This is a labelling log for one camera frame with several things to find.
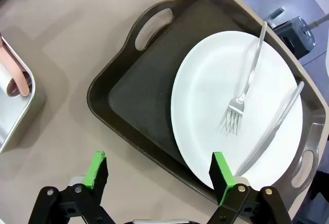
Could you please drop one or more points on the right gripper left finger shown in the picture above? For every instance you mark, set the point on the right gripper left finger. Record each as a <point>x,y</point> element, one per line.
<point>96,172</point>

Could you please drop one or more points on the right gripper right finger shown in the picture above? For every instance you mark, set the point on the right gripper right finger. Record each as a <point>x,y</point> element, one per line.
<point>222,175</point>

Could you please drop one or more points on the silver table knife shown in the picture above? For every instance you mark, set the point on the silver table knife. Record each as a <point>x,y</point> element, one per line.
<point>277,126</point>

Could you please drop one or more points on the large white dinner plate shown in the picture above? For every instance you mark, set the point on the large white dinner plate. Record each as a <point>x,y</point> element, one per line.
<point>205,100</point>

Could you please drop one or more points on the dark brown serving tray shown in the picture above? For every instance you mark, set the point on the dark brown serving tray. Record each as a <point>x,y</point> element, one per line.
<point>144,100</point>

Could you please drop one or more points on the silver fork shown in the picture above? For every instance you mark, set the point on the silver fork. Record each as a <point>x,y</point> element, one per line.
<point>253,67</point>

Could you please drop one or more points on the stainless steel rectangular container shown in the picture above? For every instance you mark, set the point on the stainless steel rectangular container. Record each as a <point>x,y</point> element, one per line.
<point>15,116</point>

